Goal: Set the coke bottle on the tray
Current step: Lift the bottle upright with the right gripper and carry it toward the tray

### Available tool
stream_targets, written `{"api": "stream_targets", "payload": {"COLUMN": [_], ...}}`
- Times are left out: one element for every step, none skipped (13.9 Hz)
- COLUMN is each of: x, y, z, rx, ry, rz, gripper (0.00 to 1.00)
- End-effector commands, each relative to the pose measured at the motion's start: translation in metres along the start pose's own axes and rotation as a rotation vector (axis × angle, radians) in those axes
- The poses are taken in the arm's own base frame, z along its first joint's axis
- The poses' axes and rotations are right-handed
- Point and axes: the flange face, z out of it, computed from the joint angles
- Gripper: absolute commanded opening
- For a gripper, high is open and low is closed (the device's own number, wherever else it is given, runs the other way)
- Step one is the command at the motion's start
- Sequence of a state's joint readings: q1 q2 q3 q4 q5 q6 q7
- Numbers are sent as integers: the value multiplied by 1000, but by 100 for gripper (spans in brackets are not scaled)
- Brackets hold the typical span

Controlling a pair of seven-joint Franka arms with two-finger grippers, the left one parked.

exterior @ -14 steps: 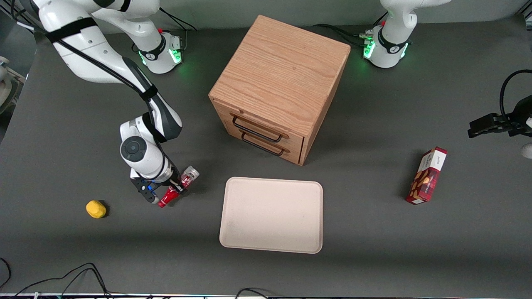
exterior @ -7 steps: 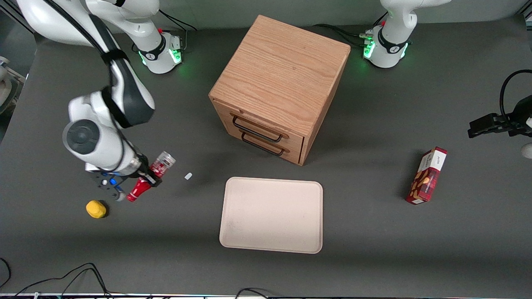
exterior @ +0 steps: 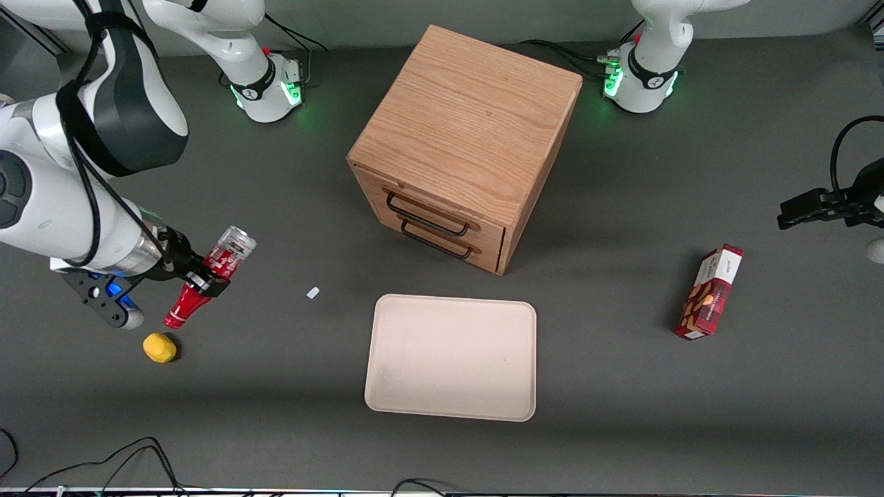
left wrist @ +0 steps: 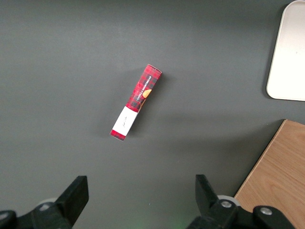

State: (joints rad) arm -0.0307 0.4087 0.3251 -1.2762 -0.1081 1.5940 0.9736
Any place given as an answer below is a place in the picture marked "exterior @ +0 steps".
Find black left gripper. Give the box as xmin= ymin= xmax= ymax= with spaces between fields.
xmin=778 ymin=157 xmax=884 ymax=231

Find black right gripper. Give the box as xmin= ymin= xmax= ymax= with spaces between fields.
xmin=160 ymin=228 xmax=231 ymax=300

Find red coke bottle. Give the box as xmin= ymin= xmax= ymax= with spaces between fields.
xmin=163 ymin=225 xmax=258 ymax=331

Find beige rectangular tray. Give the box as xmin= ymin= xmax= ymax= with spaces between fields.
xmin=364 ymin=293 xmax=538 ymax=422

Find yellow lemon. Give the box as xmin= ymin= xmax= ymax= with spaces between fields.
xmin=142 ymin=333 xmax=178 ymax=364

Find red snack box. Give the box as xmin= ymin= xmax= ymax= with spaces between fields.
xmin=674 ymin=243 xmax=745 ymax=341

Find wooden drawer cabinet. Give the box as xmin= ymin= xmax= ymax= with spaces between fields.
xmin=347 ymin=24 xmax=584 ymax=277

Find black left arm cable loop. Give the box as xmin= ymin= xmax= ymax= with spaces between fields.
xmin=830 ymin=115 xmax=884 ymax=201

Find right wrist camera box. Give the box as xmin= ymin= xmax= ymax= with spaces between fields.
xmin=50 ymin=260 xmax=146 ymax=331

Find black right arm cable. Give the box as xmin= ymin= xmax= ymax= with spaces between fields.
xmin=55 ymin=0 xmax=173 ymax=273

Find black floor cable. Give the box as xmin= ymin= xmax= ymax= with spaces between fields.
xmin=100 ymin=445 xmax=175 ymax=495
xmin=0 ymin=428 xmax=19 ymax=480
xmin=21 ymin=436 xmax=189 ymax=494
xmin=390 ymin=478 xmax=450 ymax=497

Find black upper drawer handle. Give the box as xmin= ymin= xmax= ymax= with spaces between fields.
xmin=385 ymin=191 xmax=472 ymax=237

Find black drawer handle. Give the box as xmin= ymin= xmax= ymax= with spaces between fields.
xmin=401 ymin=220 xmax=477 ymax=261
xmin=385 ymin=191 xmax=472 ymax=237

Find black lower drawer handle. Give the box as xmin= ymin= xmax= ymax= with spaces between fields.
xmin=401 ymin=220 xmax=477 ymax=261

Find black right base cable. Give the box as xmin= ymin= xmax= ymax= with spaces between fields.
xmin=265 ymin=12 xmax=327 ymax=85

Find black base cable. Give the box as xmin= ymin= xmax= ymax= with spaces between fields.
xmin=518 ymin=39 xmax=619 ymax=78
xmin=265 ymin=12 xmax=327 ymax=85

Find black metal frame bar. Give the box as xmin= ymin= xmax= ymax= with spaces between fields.
xmin=0 ymin=10 xmax=70 ymax=56

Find black left base cable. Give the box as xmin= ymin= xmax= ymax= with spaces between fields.
xmin=518 ymin=39 xmax=619 ymax=78

